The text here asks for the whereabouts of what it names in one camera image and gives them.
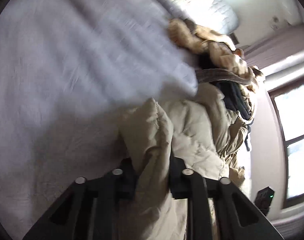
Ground beige puffer jacket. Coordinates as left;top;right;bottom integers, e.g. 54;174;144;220
119;83;248;239

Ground black device with green light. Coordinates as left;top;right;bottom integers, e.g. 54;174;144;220
254;186;275;216

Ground black fleece garment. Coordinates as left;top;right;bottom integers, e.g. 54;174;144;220
212;81;254;152

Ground lavender embossed bedspread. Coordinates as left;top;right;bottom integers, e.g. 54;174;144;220
0;0;196;239

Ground cream striped fuzzy garment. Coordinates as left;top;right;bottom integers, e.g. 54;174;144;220
168;18;264;92

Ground pale curtain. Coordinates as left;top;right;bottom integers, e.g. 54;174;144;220
245;24;304;76

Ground round cream pleated cushion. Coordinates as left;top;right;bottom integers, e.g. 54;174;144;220
179;0;239;35

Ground window with dark frame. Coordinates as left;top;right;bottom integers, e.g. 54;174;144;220
269;78;304;208

